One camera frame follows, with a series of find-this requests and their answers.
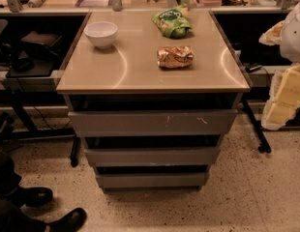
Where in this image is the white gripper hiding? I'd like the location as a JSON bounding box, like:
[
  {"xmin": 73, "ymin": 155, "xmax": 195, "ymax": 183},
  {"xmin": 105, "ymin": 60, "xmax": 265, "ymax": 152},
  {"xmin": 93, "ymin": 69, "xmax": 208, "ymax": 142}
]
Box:
[{"xmin": 260, "ymin": 21, "xmax": 300, "ymax": 131}]

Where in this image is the white ceramic bowl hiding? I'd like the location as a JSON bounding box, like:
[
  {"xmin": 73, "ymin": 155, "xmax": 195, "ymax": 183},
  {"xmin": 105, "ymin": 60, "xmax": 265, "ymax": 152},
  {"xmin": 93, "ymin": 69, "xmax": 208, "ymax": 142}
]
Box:
[{"xmin": 83, "ymin": 21, "xmax": 118, "ymax": 49}]

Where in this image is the grey drawer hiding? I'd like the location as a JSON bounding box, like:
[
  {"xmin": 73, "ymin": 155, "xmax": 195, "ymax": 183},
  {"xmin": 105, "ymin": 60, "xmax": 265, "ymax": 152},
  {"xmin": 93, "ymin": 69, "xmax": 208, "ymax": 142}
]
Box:
[
  {"xmin": 96, "ymin": 173, "xmax": 209, "ymax": 189},
  {"xmin": 84, "ymin": 147, "xmax": 220, "ymax": 167},
  {"xmin": 69, "ymin": 109, "xmax": 237, "ymax": 137}
]

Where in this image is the black power adapter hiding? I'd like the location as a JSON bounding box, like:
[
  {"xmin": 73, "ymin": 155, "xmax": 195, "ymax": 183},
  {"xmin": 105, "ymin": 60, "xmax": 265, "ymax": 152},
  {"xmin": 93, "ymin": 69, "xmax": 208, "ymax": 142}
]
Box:
[{"xmin": 244, "ymin": 63, "xmax": 262, "ymax": 73}]

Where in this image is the black table leg left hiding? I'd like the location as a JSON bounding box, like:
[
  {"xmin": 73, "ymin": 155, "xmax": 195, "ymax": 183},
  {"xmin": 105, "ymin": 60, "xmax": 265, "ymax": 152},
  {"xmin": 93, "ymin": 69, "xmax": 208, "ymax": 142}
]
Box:
[{"xmin": 70, "ymin": 137, "xmax": 80, "ymax": 167}]

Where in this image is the golden brown snack bag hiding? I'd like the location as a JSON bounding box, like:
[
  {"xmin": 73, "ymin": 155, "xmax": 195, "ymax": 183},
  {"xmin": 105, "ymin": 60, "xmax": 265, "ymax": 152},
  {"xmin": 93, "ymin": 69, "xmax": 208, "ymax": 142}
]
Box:
[{"xmin": 157, "ymin": 45, "xmax": 195, "ymax": 69}]

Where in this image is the black shoe upper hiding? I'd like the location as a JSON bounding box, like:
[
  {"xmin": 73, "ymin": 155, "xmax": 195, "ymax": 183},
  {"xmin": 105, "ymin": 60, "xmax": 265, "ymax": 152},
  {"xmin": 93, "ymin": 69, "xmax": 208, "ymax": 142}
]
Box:
[{"xmin": 11, "ymin": 187, "xmax": 53, "ymax": 208}]

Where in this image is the grey drawer cabinet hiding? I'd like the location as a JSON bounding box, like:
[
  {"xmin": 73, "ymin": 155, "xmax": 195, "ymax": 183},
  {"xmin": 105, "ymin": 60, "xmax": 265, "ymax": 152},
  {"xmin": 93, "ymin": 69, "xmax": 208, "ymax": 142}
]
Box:
[{"xmin": 57, "ymin": 10, "xmax": 251, "ymax": 177}]

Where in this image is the black table leg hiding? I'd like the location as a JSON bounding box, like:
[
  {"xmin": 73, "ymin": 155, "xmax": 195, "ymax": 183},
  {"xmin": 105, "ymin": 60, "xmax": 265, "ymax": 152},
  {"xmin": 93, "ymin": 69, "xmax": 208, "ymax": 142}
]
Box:
[
  {"xmin": 70, "ymin": 137, "xmax": 80, "ymax": 167},
  {"xmin": 242, "ymin": 100, "xmax": 272, "ymax": 154}
]

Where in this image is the green chip bag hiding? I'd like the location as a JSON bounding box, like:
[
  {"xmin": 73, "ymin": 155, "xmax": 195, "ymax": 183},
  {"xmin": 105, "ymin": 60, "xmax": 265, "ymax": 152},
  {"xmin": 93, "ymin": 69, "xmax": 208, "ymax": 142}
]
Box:
[{"xmin": 151, "ymin": 3, "xmax": 192, "ymax": 39}]

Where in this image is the grey bottom drawer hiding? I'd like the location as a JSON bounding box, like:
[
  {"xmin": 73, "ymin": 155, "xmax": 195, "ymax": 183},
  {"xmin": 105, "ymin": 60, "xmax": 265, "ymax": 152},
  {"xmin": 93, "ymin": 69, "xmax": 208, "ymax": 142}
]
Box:
[{"xmin": 96, "ymin": 173, "xmax": 209, "ymax": 189}]

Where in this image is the black shoe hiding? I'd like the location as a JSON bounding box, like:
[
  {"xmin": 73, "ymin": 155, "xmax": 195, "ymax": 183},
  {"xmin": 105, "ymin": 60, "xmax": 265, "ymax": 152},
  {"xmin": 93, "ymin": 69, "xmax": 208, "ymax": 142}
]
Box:
[
  {"xmin": 45, "ymin": 208, "xmax": 87, "ymax": 232},
  {"xmin": 11, "ymin": 187, "xmax": 53, "ymax": 208}
]

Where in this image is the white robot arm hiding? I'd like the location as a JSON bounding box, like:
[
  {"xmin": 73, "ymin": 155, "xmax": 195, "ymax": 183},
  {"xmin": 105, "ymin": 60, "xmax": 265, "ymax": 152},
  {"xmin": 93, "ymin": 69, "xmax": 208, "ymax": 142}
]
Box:
[{"xmin": 258, "ymin": 1, "xmax": 300, "ymax": 131}]

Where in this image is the grey top drawer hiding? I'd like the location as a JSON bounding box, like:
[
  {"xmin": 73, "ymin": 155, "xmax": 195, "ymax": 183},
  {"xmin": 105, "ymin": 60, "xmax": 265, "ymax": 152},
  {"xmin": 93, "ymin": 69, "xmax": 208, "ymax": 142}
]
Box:
[{"xmin": 69, "ymin": 109, "xmax": 237, "ymax": 137}]

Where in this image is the black table leg right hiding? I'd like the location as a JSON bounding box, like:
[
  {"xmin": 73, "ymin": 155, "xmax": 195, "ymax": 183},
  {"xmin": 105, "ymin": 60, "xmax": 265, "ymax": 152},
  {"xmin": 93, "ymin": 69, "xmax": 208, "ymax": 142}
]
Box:
[{"xmin": 242, "ymin": 100, "xmax": 272, "ymax": 154}]

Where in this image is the black shoe lower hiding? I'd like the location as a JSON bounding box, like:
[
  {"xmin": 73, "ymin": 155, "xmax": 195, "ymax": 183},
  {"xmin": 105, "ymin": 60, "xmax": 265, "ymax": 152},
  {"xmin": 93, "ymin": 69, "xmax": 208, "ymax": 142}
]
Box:
[{"xmin": 45, "ymin": 208, "xmax": 87, "ymax": 232}]

